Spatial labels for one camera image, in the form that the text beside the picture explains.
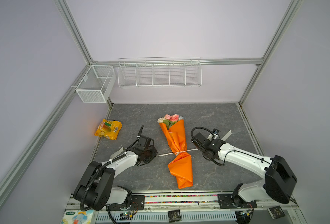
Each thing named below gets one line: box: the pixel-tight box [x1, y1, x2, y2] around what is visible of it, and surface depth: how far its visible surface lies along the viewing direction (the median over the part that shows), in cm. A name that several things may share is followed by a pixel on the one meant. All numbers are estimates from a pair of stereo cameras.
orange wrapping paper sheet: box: [158, 119, 194, 190], surface depth 82 cm
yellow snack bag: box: [94, 118, 123, 141], surface depth 101 cm
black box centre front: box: [167, 209, 182, 223], surface depth 70 cm
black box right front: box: [267, 205, 286, 220], surface depth 71 cm
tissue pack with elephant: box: [60, 209, 95, 224], surface depth 67 cm
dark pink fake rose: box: [169, 113, 180, 122], surface depth 101 cm
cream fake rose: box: [157, 116, 166, 124], surface depth 104 cm
